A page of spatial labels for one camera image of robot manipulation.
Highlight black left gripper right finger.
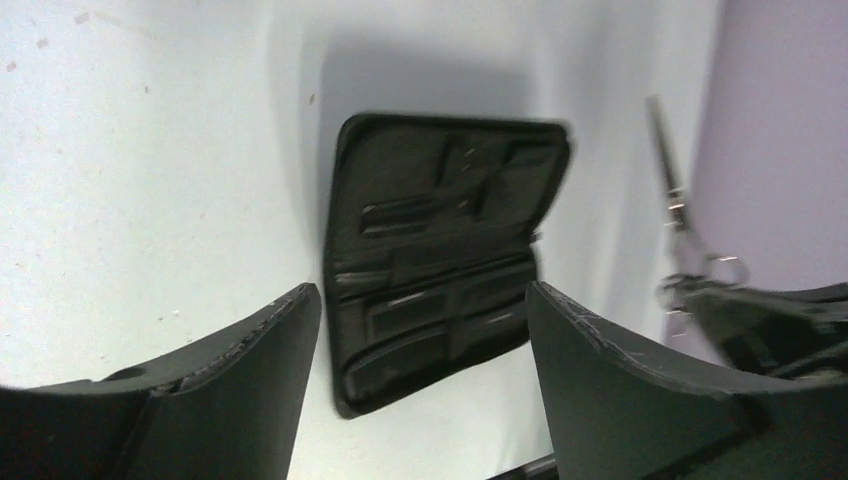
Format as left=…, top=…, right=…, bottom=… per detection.
left=526, top=282, right=847, bottom=479

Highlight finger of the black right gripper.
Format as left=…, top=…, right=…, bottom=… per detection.
left=662, top=278, right=847, bottom=379

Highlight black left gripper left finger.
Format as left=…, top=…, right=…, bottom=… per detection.
left=1, top=283, right=321, bottom=479

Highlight silver thinning scissors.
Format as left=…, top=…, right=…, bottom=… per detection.
left=646, top=95, right=749, bottom=343

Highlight black zippered tool case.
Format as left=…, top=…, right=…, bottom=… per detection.
left=323, top=111, right=572, bottom=419

